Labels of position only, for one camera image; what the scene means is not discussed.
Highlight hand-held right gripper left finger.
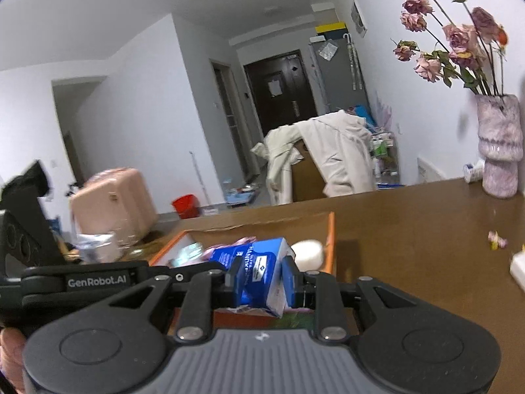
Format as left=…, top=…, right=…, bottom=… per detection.
left=107, top=256, right=249, bottom=343

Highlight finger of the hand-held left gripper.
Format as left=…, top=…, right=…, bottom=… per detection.
left=147, top=262, right=229, bottom=283

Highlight blue tray with clutter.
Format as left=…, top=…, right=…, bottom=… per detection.
left=223, top=176, right=263, bottom=207

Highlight grey refrigerator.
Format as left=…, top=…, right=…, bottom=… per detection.
left=308, top=36, right=370, bottom=113

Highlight pink textured vase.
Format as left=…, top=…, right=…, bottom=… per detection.
left=476, top=94, right=525, bottom=198

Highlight grey interior door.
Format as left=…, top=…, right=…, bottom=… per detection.
left=210, top=58, right=249, bottom=175

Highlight brown cardboard carton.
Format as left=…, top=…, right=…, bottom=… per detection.
left=290, top=140, right=329, bottom=203

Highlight wire rack with bottles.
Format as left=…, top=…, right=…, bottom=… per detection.
left=367, top=129, right=399, bottom=185

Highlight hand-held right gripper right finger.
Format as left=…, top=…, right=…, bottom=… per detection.
left=281, top=255, right=419, bottom=343

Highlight person's left hand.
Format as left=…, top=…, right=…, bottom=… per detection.
left=0, top=327, right=31, bottom=394

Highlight dark entrance door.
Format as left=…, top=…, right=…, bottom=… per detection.
left=243, top=49, right=318, bottom=136

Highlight white hanging umbrella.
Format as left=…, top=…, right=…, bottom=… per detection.
left=344, top=33, right=364, bottom=90

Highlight yellow black box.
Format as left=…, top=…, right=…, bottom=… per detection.
left=315, top=20, right=348, bottom=38

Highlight dried pink roses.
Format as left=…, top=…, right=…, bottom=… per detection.
left=391, top=0, right=509, bottom=96

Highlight pink suitcase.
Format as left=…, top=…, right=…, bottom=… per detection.
left=69, top=167, right=158, bottom=247

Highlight blue tissue pack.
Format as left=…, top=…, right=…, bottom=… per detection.
left=209, top=237, right=296, bottom=317

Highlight red cardboard box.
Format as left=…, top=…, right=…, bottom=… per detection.
left=148, top=211, right=337, bottom=330

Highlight red bucket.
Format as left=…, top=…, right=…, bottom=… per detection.
left=171, top=194, right=200, bottom=219

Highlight white round sponge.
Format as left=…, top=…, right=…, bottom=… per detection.
left=290, top=239, right=325, bottom=272

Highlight purple satin scrunchie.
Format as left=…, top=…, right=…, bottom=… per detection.
left=197, top=236, right=258, bottom=264

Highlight iridescent white bath puff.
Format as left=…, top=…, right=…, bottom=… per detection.
left=170, top=243, right=205, bottom=267

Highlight white charger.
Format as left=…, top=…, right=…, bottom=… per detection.
left=509, top=250, right=525, bottom=290

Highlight beige coat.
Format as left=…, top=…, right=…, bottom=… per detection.
left=251, top=109, right=376, bottom=206

